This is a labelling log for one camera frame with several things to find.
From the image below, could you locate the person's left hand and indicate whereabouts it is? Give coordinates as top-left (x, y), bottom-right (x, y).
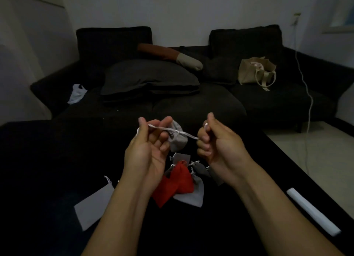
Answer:
top-left (121, 116), bottom-right (173, 194)

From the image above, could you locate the person's right hand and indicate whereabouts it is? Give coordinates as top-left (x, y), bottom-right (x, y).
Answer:
top-left (196, 112), bottom-right (255, 187)

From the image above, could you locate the grey drawstring pouch white ribbon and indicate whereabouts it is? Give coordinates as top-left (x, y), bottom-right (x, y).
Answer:
top-left (137, 120), bottom-right (199, 153)

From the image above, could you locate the person's left forearm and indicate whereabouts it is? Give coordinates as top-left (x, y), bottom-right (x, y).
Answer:
top-left (81, 177), bottom-right (162, 256)

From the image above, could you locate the person's right forearm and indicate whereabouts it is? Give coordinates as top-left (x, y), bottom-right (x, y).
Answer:
top-left (232, 159), bottom-right (345, 256)

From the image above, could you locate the black fabric sofa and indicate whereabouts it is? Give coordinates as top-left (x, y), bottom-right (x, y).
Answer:
top-left (30, 25), bottom-right (354, 134)

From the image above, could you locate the small flat grey pouch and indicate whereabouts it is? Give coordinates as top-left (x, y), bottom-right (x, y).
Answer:
top-left (170, 153), bottom-right (191, 168)

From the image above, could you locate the large dark grey pillow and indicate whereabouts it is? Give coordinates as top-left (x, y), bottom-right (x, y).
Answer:
top-left (100, 59), bottom-right (200, 97)

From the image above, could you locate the red fabric pouch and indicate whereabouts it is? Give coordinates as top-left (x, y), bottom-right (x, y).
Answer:
top-left (151, 176), bottom-right (178, 209)
top-left (170, 160), bottom-right (194, 194)

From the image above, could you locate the beige tote bag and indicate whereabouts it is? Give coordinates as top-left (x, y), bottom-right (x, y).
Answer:
top-left (238, 56), bottom-right (277, 92)

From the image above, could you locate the white plastic bag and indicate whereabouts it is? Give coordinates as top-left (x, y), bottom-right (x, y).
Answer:
top-left (67, 83), bottom-right (88, 105)

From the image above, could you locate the brown and beige bolster pillow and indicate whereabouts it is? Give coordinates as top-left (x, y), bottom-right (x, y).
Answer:
top-left (137, 43), bottom-right (204, 72)

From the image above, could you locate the black sofa back cushion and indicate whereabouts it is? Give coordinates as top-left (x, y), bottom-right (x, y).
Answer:
top-left (209, 24), bottom-right (284, 71)
top-left (76, 26), bottom-right (153, 68)

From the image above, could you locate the large flat grey pouch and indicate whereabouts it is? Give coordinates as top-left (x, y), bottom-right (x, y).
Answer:
top-left (74, 176), bottom-right (115, 232)

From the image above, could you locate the white paper roll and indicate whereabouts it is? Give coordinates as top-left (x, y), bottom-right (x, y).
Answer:
top-left (286, 187), bottom-right (342, 237)

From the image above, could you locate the dark grey drawstring pouch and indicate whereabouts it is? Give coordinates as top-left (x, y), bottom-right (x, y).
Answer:
top-left (190, 160), bottom-right (211, 179)

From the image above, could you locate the light grey drawstring pouch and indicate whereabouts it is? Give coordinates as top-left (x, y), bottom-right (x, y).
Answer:
top-left (173, 169), bottom-right (205, 208)

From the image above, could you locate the white cable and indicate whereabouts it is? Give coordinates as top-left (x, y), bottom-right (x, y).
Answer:
top-left (293, 15), bottom-right (314, 179)

